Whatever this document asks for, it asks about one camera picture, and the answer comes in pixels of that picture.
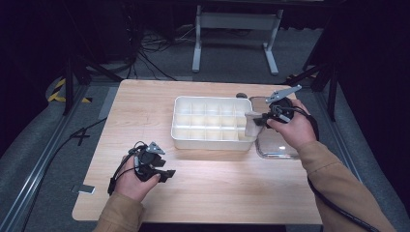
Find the grey metal stand frame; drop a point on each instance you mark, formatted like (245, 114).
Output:
(237, 21)

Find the clear plastic box lid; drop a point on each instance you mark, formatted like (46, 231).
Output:
(274, 146)

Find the person's right hand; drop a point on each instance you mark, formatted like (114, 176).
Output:
(295, 130)

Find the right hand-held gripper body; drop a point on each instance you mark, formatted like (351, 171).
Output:
(282, 108)

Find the person's left hand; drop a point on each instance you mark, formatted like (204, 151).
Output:
(133, 185)

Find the white divided storage box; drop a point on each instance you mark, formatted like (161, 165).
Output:
(209, 122)

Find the black tripod stand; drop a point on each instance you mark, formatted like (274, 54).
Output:
(328, 77)
(72, 74)

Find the small white floor label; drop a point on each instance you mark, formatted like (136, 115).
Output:
(83, 189)

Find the small dark round object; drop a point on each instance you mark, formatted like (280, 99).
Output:
(241, 95)

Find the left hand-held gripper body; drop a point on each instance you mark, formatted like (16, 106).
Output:
(145, 159)

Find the aluminium floor rail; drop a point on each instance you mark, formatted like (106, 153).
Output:
(42, 161)
(341, 141)

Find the beige sock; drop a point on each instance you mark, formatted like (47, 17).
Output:
(253, 127)

